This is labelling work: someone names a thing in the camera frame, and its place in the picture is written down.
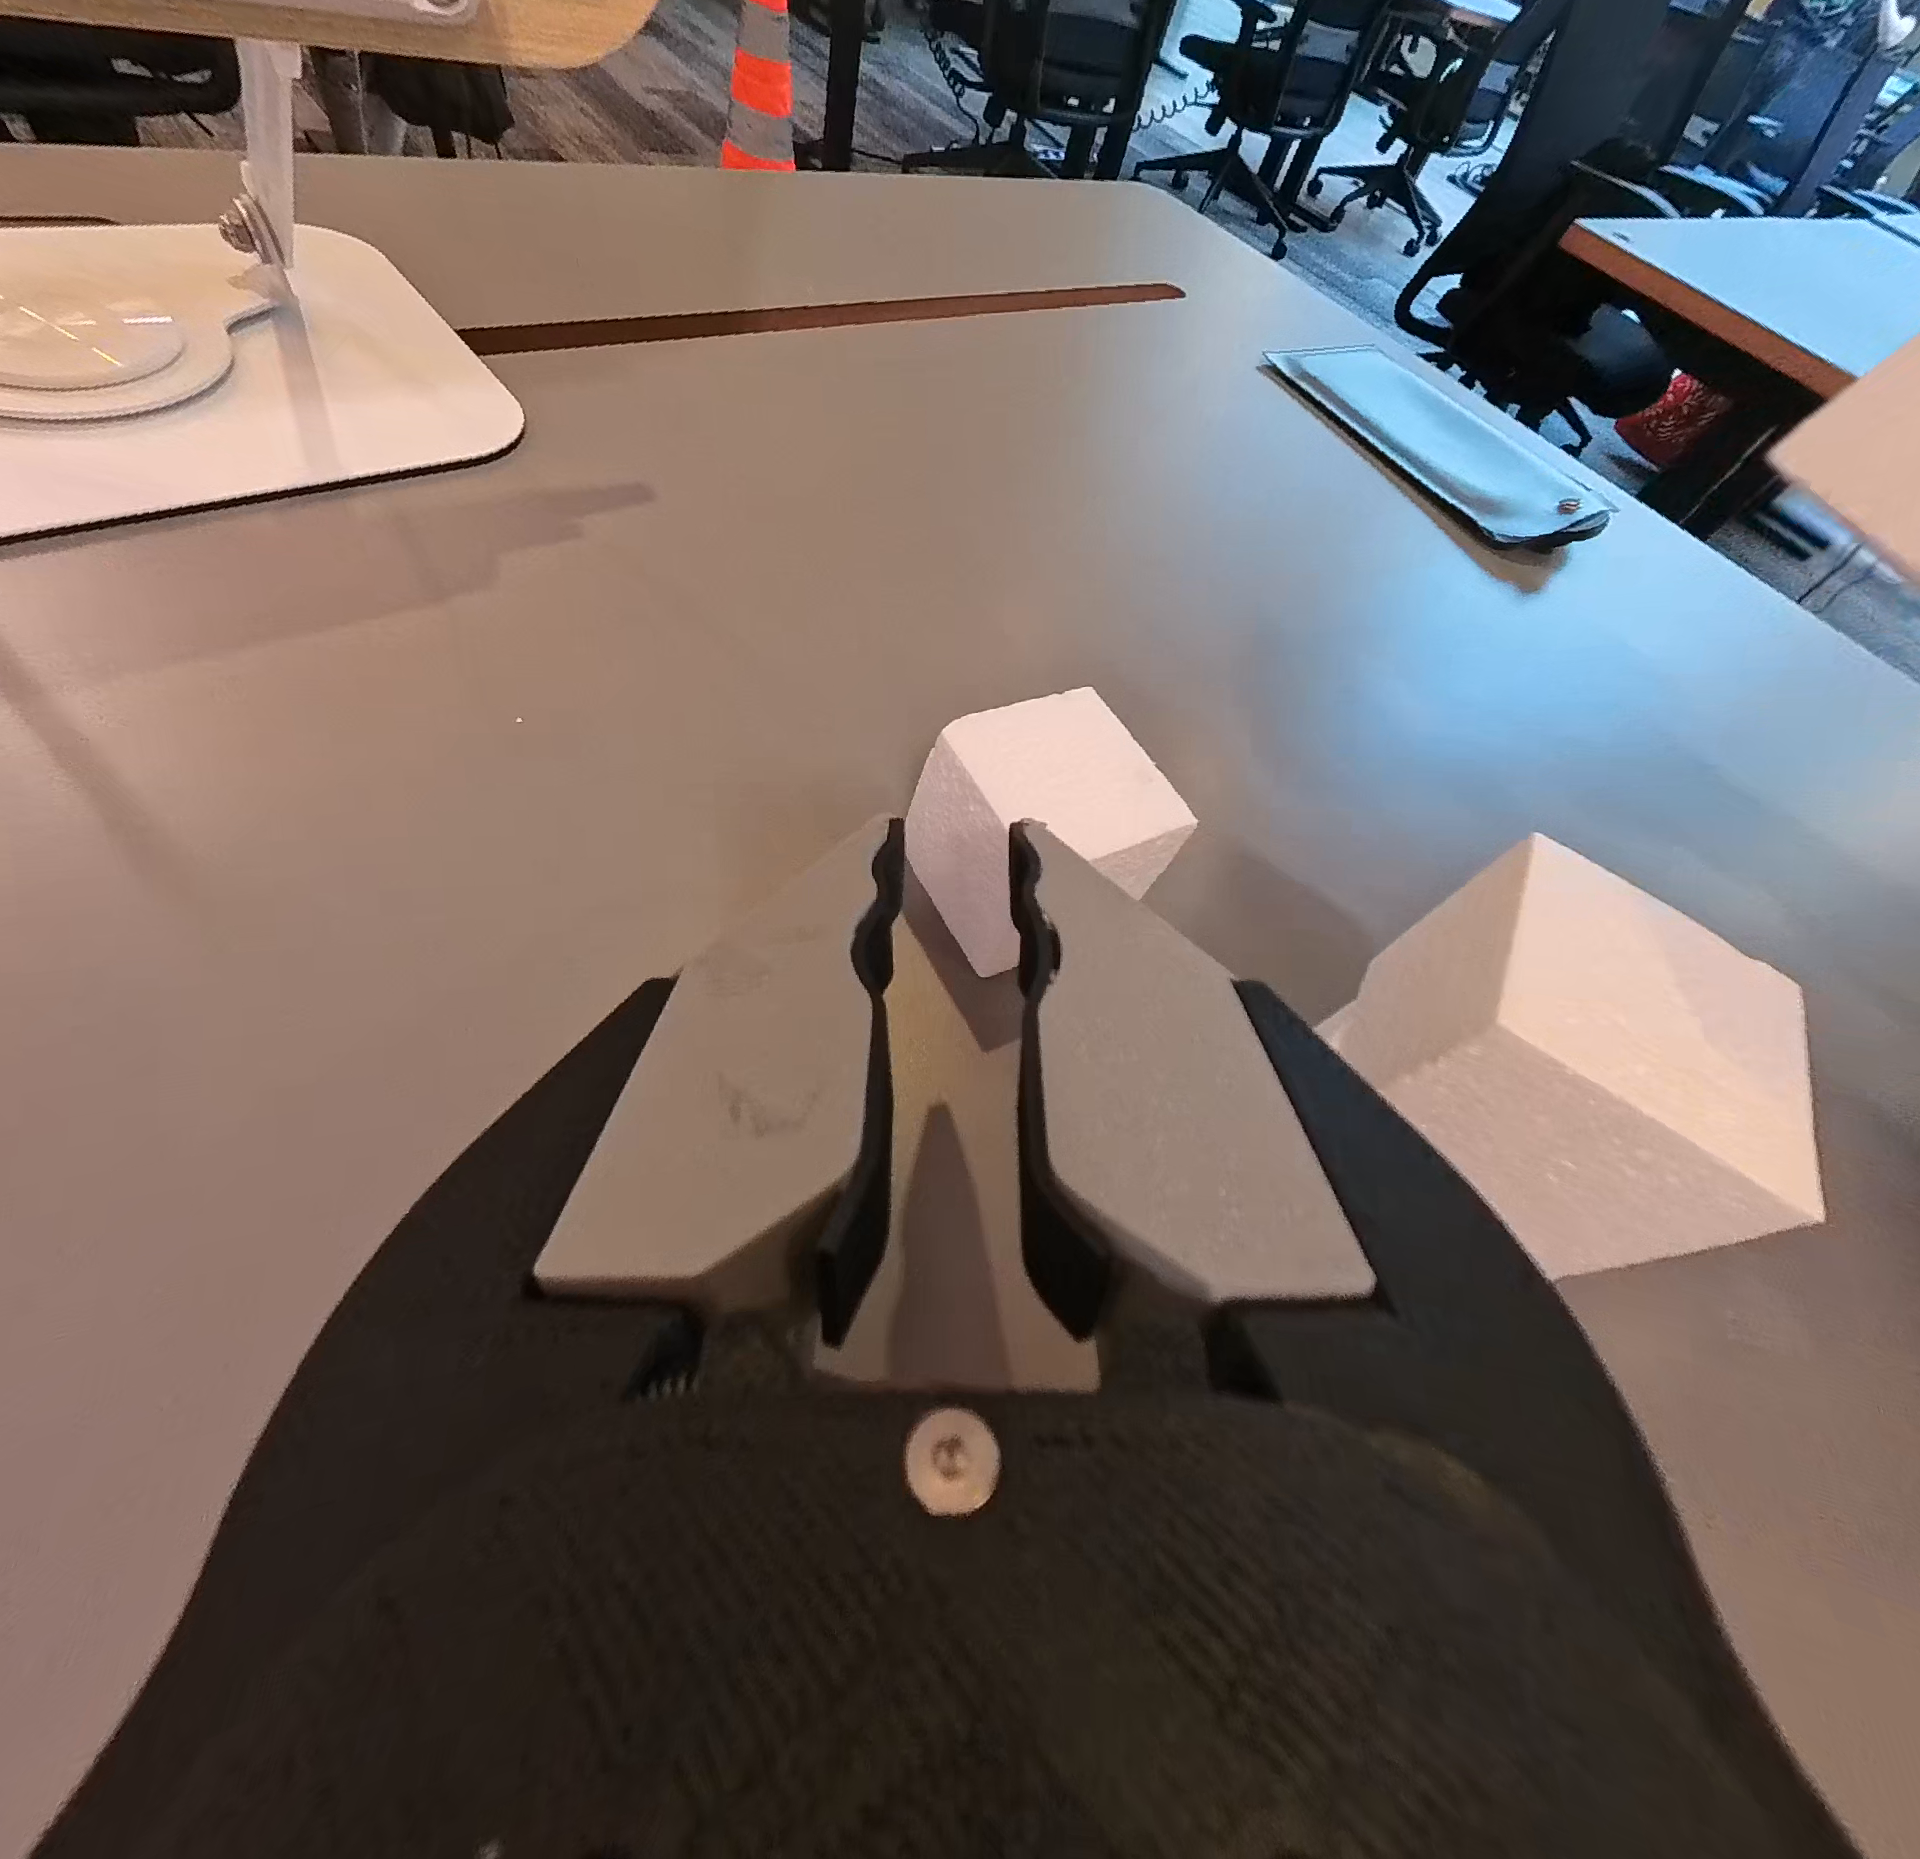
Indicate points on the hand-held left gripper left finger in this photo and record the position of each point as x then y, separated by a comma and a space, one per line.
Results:
720, 1124

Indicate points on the orange traffic cone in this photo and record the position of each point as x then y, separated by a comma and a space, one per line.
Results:
758, 75

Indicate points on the wood edged side table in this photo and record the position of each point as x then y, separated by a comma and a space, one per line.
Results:
1756, 299

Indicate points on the grey flat tray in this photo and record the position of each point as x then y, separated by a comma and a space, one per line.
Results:
1437, 434

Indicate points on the red patterned bag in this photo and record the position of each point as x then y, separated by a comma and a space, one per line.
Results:
1673, 421

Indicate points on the black office chair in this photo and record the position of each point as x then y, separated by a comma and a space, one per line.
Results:
1560, 240
1080, 41
1290, 87

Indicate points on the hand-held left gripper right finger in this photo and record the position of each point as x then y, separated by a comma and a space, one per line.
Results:
1170, 1138

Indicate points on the white stand with wooden board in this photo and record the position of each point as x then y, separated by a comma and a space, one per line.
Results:
302, 375

